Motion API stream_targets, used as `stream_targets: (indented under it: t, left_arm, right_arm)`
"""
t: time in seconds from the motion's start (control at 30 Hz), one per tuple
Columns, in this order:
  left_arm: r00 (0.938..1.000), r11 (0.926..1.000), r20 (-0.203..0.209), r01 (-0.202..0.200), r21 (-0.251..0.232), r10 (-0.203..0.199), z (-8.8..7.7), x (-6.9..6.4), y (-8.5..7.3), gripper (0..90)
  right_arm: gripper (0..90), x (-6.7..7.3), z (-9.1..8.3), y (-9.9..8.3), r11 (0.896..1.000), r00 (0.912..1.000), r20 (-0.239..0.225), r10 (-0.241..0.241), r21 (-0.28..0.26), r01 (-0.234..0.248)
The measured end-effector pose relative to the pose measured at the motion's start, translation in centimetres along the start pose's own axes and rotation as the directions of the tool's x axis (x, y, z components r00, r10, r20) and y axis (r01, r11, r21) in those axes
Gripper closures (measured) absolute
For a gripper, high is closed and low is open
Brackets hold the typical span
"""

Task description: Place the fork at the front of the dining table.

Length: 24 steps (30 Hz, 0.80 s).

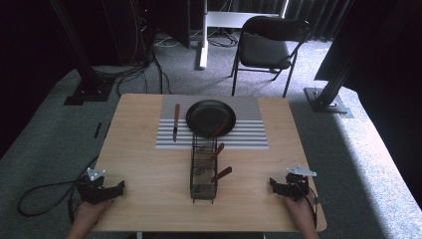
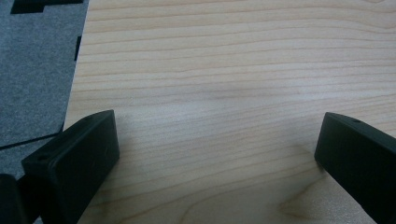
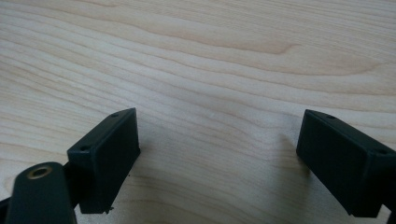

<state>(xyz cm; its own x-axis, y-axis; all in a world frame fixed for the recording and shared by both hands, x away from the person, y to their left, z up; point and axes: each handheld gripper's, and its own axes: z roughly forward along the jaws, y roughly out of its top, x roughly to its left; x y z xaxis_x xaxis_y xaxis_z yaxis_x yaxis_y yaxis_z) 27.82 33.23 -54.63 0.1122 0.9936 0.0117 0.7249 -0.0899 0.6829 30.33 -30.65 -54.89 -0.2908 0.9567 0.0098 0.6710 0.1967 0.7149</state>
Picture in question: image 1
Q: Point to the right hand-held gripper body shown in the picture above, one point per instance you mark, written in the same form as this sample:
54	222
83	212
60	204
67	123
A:
298	186

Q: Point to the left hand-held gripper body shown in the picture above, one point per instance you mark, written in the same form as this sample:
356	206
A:
91	192

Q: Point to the person's left hand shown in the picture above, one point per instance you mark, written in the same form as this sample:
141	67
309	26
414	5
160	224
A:
91	210

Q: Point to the grey striped placemat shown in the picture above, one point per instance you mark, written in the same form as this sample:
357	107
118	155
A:
249	132

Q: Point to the black floor strip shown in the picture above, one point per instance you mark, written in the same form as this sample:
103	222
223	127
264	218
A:
97	130

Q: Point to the black metal stand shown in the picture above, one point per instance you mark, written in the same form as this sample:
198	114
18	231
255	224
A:
89	90
326	99

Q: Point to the black round plate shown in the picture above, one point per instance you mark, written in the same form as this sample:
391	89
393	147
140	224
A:
205	116

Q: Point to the black folding chair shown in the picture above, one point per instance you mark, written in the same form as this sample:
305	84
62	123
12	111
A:
265	51

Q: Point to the black equipment cabinet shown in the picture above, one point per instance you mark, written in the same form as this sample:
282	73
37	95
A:
129	30

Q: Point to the white desk frame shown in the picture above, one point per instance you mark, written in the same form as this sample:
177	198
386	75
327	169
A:
203	49

